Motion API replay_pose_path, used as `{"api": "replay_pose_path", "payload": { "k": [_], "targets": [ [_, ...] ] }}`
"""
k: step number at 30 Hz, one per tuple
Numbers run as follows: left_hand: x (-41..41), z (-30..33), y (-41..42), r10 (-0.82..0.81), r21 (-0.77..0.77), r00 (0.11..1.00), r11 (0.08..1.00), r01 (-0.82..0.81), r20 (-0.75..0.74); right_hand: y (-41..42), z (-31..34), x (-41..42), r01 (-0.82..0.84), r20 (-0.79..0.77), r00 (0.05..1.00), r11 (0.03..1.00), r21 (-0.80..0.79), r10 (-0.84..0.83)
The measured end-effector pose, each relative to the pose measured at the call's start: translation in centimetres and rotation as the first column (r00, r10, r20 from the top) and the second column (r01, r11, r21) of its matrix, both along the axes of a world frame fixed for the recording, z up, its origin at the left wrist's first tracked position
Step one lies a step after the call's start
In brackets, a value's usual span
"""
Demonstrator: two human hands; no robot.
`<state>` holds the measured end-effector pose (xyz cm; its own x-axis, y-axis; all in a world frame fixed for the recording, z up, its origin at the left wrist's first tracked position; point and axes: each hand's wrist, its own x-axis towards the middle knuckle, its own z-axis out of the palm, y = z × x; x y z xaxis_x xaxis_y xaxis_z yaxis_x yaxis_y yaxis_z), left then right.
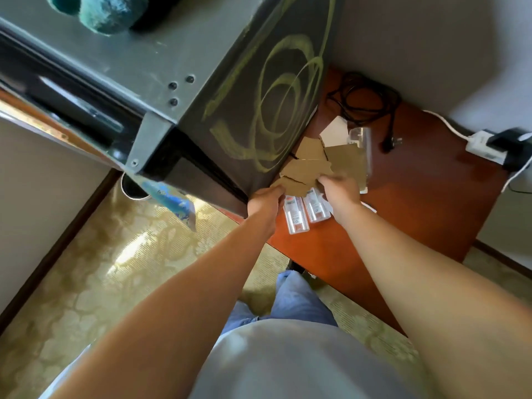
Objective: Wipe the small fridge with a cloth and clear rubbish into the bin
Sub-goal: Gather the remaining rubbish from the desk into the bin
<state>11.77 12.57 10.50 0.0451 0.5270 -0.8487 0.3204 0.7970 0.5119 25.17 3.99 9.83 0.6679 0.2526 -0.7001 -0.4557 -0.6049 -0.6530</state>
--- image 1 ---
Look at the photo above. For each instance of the person's right hand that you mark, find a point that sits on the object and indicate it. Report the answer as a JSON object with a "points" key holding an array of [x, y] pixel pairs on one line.
{"points": [[343, 197]]}

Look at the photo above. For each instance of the person's left hand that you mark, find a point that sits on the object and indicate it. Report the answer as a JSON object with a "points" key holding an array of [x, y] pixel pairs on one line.
{"points": [[264, 205]]}

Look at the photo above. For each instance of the white paper slip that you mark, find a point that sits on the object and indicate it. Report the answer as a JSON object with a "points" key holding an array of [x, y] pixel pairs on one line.
{"points": [[370, 207]]}

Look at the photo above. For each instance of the grey mini fridge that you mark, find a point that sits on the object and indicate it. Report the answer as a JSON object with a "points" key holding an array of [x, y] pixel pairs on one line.
{"points": [[145, 58]]}

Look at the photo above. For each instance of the green blue cleaning cloth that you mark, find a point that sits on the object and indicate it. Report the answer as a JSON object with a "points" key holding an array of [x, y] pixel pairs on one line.
{"points": [[112, 14]]}

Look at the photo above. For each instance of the person's left forearm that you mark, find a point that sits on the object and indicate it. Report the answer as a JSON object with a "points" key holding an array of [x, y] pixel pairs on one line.
{"points": [[166, 319]]}

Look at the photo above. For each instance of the person's right forearm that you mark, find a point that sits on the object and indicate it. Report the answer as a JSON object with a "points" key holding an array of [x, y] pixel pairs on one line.
{"points": [[436, 303]]}

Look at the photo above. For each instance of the person's right black shoe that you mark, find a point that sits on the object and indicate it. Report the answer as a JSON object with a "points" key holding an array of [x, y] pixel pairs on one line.
{"points": [[294, 266]]}

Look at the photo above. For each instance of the person's legs in blue jeans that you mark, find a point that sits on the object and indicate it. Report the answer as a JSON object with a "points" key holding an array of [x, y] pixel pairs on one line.
{"points": [[295, 299]]}

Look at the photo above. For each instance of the person's grey shirt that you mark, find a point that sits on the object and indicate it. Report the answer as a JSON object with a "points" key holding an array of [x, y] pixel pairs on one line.
{"points": [[291, 361]]}

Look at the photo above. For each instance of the white power strip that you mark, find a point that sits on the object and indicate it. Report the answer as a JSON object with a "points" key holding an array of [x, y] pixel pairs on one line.
{"points": [[482, 147], [446, 122]]}

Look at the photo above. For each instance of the black power adapter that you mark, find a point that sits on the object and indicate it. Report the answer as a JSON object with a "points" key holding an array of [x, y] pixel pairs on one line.
{"points": [[511, 149]]}

